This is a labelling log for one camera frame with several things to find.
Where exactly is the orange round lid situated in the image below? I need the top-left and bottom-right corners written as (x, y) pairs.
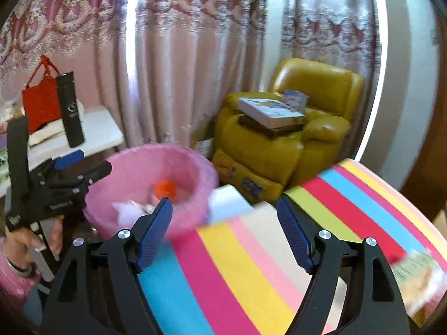
top-left (155, 181), bottom-right (177, 199)

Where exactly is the folded white cloth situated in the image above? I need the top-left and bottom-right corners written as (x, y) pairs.
top-left (28, 120), bottom-right (67, 147)

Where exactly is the red tote bag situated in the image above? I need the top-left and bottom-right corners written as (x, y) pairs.
top-left (22, 55), bottom-right (61, 135)

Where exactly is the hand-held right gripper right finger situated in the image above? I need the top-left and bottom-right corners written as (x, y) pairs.
top-left (277, 195), bottom-right (411, 335)

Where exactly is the yellow snack packet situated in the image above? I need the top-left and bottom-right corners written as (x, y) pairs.
top-left (391, 249), bottom-right (446, 316)

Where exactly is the white side table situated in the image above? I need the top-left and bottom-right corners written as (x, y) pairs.
top-left (0, 105), bottom-right (124, 196)

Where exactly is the narrow lace patterned curtain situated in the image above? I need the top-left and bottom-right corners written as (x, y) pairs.
top-left (265, 0), bottom-right (381, 77)

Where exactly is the dark flat box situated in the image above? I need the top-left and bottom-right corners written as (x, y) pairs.
top-left (238, 113), bottom-right (304, 138)

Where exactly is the striped colourful tablecloth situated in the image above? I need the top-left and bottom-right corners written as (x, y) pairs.
top-left (138, 159), bottom-right (447, 335)

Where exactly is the brown wooden door frame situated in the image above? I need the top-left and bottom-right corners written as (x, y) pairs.
top-left (401, 105), bottom-right (447, 220)

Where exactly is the black thermos bottle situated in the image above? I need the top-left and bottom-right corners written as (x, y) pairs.
top-left (56, 71), bottom-right (86, 148)

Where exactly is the yellow leather armchair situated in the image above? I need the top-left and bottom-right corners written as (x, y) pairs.
top-left (211, 58), bottom-right (365, 205)

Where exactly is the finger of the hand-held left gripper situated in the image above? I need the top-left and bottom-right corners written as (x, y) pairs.
top-left (55, 149), bottom-right (85, 170)
top-left (59, 161), bottom-right (113, 189)

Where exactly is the pink lined trash bin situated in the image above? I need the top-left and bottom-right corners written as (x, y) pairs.
top-left (84, 144), bottom-right (220, 241)

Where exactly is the white foam sheet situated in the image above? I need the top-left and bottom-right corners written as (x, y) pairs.
top-left (208, 184), bottom-right (257, 224)

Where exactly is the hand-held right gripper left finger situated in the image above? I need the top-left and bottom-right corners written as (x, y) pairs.
top-left (40, 197), bottom-right (173, 335)

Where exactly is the wide lace patterned curtain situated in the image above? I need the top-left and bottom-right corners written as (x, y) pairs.
top-left (0, 0), bottom-right (269, 154)

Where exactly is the small blue box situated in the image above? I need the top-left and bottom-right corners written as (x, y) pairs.
top-left (282, 89), bottom-right (310, 109)

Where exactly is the person's left hand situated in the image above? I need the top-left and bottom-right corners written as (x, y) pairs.
top-left (7, 216), bottom-right (65, 269)

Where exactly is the white flat box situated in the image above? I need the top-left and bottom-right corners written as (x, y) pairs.
top-left (237, 98), bottom-right (306, 130)

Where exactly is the white pink crumpled wrapper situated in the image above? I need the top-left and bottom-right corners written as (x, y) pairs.
top-left (112, 199), bottom-right (158, 227)

